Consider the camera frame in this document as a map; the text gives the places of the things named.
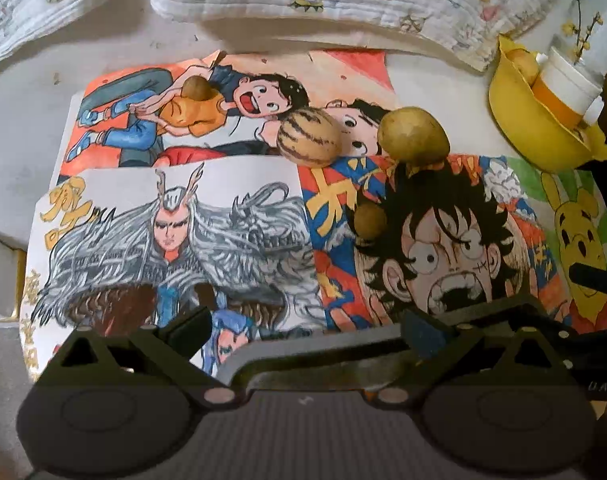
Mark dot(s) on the white and orange cup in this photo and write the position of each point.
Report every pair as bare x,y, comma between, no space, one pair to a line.
566,85

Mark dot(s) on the striped pepino melon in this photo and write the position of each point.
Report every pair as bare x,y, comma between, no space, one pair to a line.
308,137

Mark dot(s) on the white and yellow box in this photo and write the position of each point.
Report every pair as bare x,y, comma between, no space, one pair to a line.
3,275

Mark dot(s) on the metal tray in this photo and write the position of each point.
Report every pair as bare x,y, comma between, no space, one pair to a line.
308,347

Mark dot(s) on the yellow bear drawing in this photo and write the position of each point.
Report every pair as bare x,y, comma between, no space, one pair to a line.
583,220

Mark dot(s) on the small brown round fruit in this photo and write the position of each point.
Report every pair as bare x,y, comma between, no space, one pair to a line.
369,220
197,88

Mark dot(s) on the silver-haired warrior drawing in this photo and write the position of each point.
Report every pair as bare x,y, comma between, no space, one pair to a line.
133,240

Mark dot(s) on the cartoon children drawing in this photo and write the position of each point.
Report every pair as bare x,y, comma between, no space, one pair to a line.
133,110

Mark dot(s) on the shouting black-haired boy drawing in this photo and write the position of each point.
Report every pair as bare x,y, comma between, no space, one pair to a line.
443,240

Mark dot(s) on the yellow fruit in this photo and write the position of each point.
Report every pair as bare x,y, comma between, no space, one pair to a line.
526,67

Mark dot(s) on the green yellow mango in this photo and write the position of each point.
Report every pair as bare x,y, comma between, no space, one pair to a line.
413,135

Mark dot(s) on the yellow plastic bowl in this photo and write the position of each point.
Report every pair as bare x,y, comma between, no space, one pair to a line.
523,130

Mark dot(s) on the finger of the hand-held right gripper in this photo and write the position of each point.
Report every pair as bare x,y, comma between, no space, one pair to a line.
593,345
598,280

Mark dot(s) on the yellow flower twig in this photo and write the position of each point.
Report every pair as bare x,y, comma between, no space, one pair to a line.
581,30

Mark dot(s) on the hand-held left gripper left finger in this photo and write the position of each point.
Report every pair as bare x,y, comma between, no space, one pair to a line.
186,327

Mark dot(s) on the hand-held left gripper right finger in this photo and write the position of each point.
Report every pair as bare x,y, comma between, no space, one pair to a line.
423,332

